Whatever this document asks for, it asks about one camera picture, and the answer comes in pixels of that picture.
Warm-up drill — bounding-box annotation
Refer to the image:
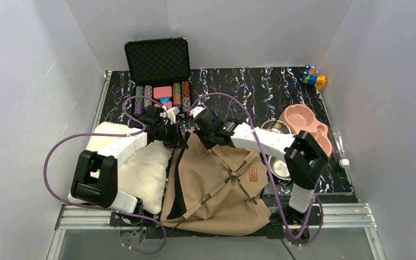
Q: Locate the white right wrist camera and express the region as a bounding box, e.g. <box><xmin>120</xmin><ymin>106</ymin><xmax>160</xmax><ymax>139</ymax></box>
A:
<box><xmin>187</xmin><ymin>106</ymin><xmax>205</xmax><ymax>118</ymax></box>

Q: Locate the black poker chip case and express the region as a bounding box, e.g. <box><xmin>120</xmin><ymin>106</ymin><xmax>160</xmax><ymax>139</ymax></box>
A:
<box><xmin>124</xmin><ymin>37</ymin><xmax>192</xmax><ymax>116</ymax></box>

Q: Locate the steel bowl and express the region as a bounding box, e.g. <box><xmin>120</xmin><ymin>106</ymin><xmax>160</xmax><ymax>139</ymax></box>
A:
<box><xmin>261</xmin><ymin>119</ymin><xmax>291</xmax><ymax>134</ymax></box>
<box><xmin>268</xmin><ymin>157</ymin><xmax>291</xmax><ymax>181</ymax></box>

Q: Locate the white fluffy cushion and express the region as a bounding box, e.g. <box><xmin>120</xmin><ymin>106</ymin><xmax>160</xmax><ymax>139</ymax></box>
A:
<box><xmin>86</xmin><ymin>122</ymin><xmax>172</xmax><ymax>214</ymax></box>

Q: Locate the colourful toy block car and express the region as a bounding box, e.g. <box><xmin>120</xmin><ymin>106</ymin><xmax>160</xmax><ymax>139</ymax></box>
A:
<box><xmin>299</xmin><ymin>64</ymin><xmax>327</xmax><ymax>89</ymax></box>

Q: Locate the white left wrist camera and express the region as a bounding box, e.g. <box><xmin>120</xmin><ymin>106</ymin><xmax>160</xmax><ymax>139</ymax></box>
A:
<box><xmin>160</xmin><ymin>107</ymin><xmax>180</xmax><ymax>125</ymax></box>

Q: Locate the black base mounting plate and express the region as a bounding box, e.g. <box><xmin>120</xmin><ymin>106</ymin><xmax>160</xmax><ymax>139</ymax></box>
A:
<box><xmin>109</xmin><ymin>211</ymin><xmax>316</xmax><ymax>240</ymax></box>

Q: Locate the pink double pet bowl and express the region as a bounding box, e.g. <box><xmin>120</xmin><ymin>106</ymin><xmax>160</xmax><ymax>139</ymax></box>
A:
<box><xmin>278</xmin><ymin>105</ymin><xmax>333</xmax><ymax>158</ymax></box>

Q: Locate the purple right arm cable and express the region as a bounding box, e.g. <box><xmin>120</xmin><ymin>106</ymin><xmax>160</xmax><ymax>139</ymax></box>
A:
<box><xmin>188</xmin><ymin>93</ymin><xmax>324</xmax><ymax>248</ymax></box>

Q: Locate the steel bowl near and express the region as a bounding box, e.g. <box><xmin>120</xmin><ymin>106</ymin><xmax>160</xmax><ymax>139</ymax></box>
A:
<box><xmin>268</xmin><ymin>157</ymin><xmax>291</xmax><ymax>181</ymax></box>

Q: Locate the steel bowl far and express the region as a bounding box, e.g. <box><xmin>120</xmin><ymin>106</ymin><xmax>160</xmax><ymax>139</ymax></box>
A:
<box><xmin>261</xmin><ymin>119</ymin><xmax>291</xmax><ymax>134</ymax></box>

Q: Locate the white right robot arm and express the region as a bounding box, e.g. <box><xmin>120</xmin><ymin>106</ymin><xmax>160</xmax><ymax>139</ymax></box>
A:
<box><xmin>188</xmin><ymin>107</ymin><xmax>329</xmax><ymax>224</ymax></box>

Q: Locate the clear plastic water bottle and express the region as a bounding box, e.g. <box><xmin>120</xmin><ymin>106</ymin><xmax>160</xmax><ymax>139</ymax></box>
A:
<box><xmin>330</xmin><ymin>126</ymin><xmax>350</xmax><ymax>168</ymax></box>

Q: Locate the tan fabric pet tent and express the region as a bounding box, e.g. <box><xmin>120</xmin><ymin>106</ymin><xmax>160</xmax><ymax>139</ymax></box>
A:
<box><xmin>160</xmin><ymin>128</ymin><xmax>271</xmax><ymax>236</ymax></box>

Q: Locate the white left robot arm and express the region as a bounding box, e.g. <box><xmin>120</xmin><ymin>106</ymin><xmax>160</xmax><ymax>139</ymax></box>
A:
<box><xmin>70</xmin><ymin>106</ymin><xmax>188</xmax><ymax>213</ymax></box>

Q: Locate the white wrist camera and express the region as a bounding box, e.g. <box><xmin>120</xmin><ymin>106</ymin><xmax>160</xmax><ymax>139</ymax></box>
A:
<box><xmin>187</xmin><ymin>106</ymin><xmax>205</xmax><ymax>118</ymax></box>
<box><xmin>160</xmin><ymin>107</ymin><xmax>180</xmax><ymax>125</ymax></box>

